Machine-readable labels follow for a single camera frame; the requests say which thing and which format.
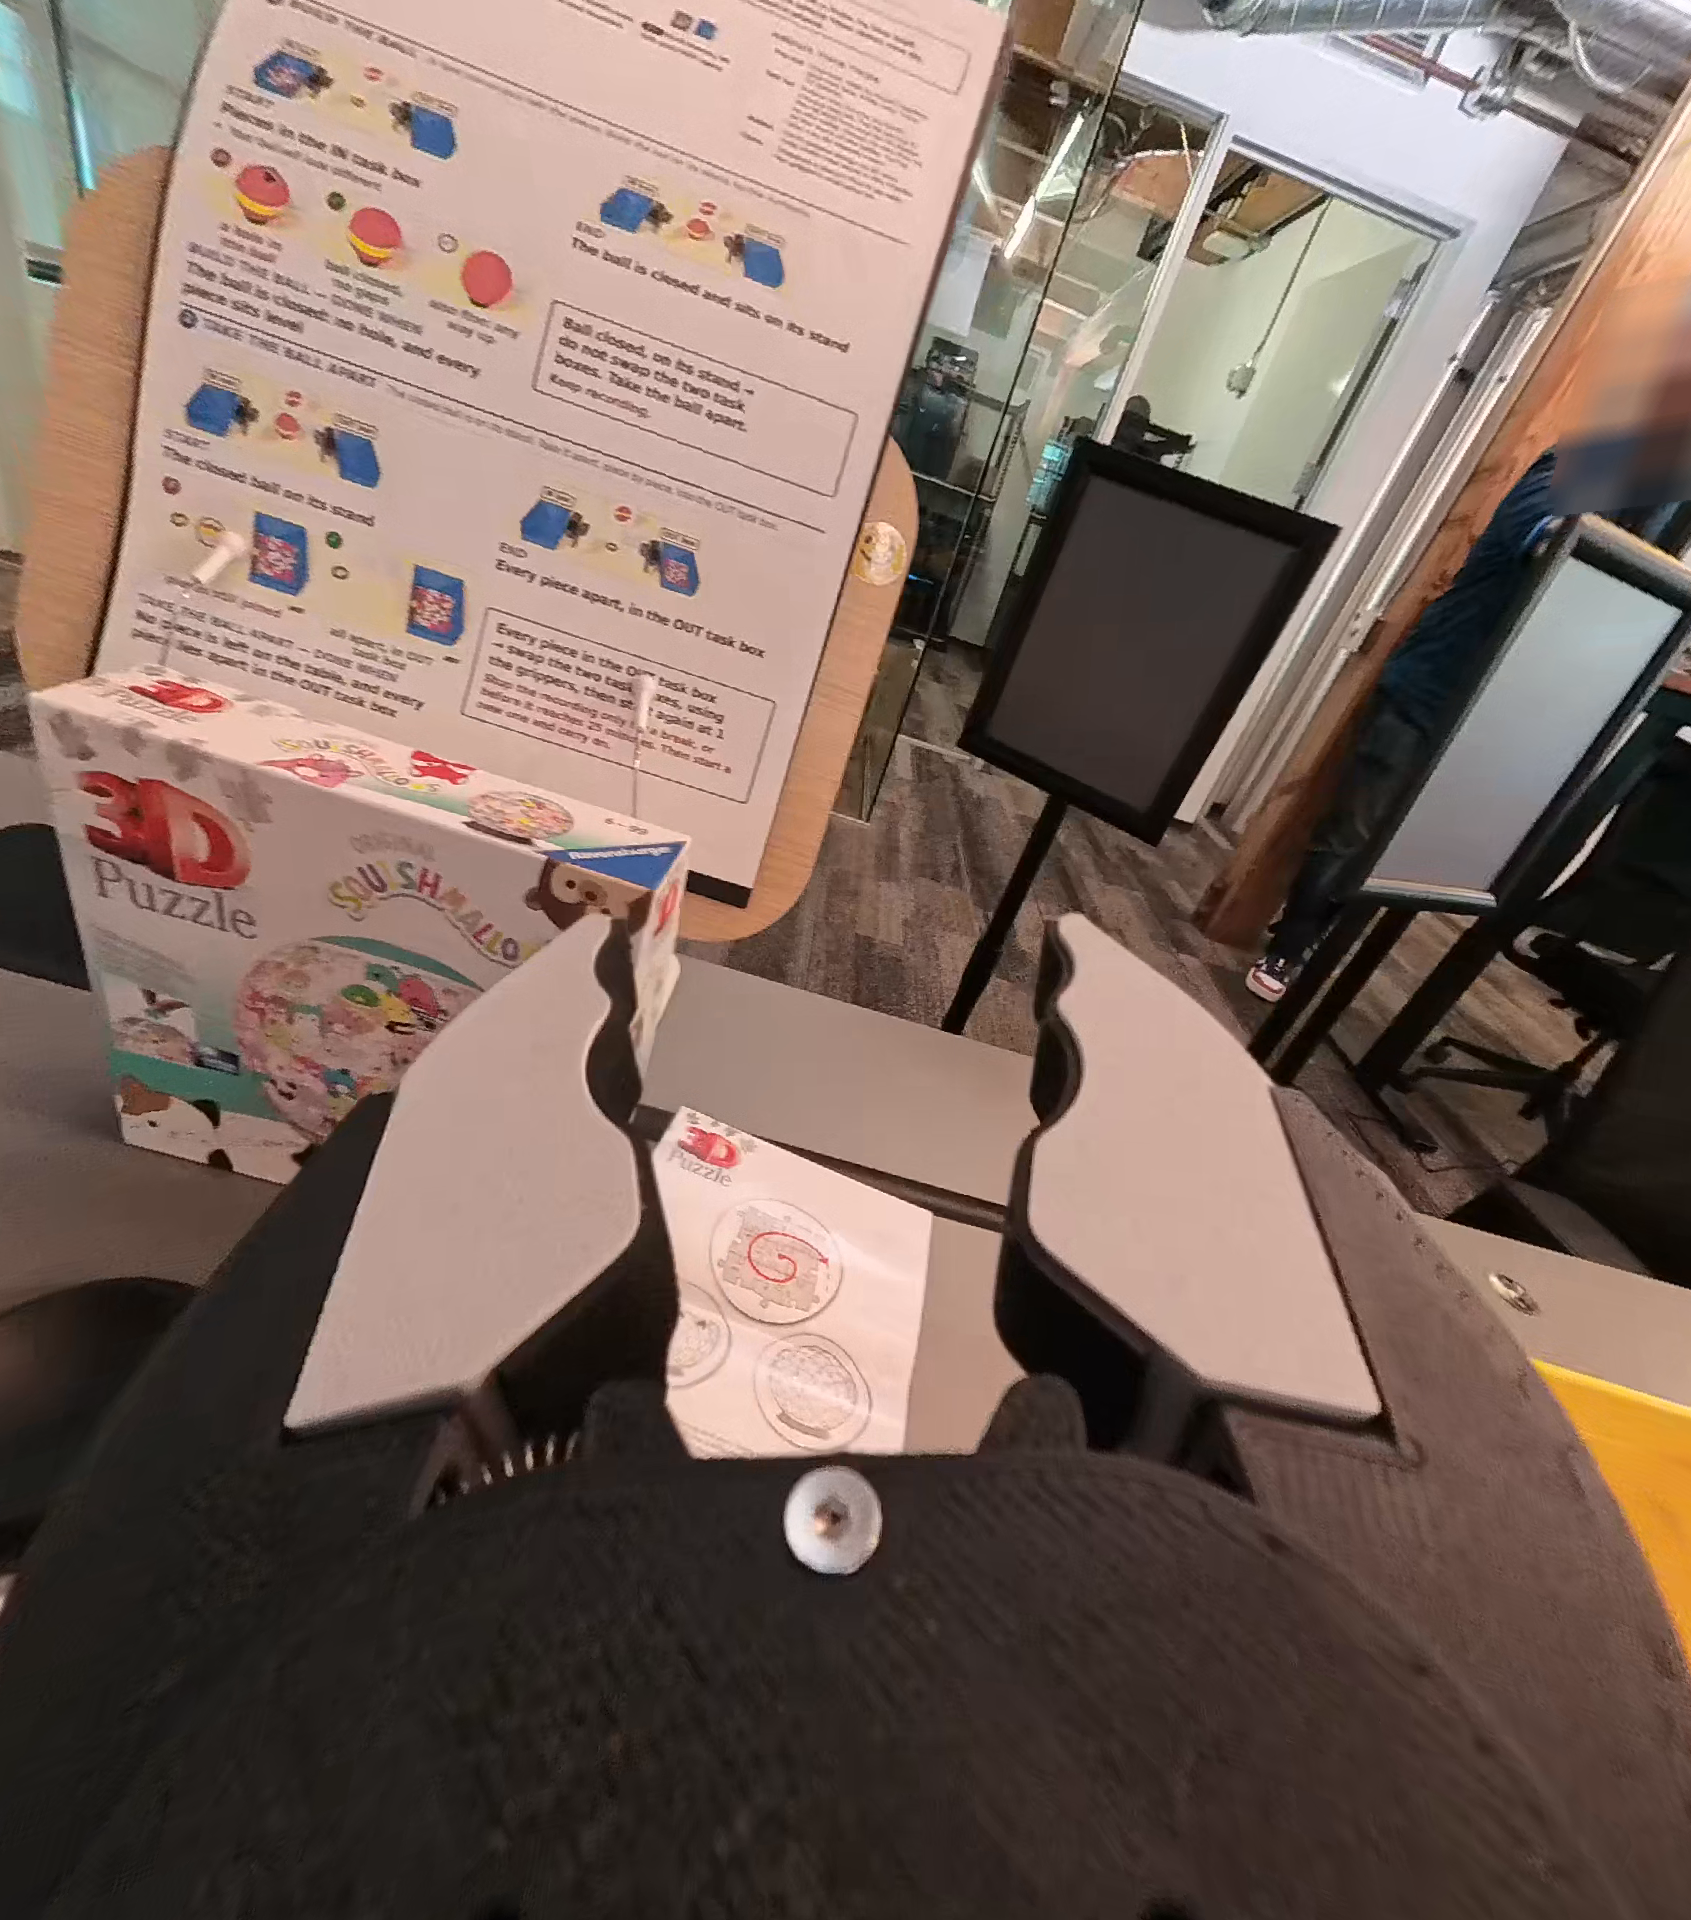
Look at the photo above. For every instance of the black ball stand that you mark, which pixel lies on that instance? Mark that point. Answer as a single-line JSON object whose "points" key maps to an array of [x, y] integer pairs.
{"points": [[21, 1424]]}

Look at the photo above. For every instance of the wooden beam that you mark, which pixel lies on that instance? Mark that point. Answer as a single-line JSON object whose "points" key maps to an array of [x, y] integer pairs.
{"points": [[1580, 331]]}

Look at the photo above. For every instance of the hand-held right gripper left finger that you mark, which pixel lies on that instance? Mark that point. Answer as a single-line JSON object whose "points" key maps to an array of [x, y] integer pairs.
{"points": [[485, 1201]]}

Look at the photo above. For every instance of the black framed floor sign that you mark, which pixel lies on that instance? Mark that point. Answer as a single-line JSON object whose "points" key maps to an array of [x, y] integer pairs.
{"points": [[1146, 630]]}

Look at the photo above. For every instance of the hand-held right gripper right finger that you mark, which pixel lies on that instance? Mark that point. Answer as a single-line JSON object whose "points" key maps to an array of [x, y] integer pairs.
{"points": [[1176, 1201]]}

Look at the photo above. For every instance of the yellow smiley sticker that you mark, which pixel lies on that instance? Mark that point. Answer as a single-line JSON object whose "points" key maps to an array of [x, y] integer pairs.
{"points": [[882, 553]]}

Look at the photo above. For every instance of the black office chair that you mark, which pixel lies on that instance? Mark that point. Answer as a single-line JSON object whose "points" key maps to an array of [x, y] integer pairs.
{"points": [[1686, 1050]]}

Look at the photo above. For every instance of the folded paper leaflet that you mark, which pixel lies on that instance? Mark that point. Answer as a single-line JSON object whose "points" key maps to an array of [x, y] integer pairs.
{"points": [[846, 1320]]}

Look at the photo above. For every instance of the wooden backing board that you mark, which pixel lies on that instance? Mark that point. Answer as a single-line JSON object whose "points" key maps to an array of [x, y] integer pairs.
{"points": [[95, 450]]}

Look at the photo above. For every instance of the white framed panel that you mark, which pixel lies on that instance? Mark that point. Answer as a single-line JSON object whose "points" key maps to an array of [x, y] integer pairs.
{"points": [[1580, 720]]}

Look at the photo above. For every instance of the colourful puzzle box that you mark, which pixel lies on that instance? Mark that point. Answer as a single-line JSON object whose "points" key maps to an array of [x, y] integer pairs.
{"points": [[185, 930]]}

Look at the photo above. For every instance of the metal table bolt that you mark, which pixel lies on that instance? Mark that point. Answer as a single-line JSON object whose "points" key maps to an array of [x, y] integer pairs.
{"points": [[1514, 1293]]}

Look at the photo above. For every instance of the white instruction sheet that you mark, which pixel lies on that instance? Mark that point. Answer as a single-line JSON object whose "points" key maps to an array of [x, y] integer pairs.
{"points": [[485, 374]]}

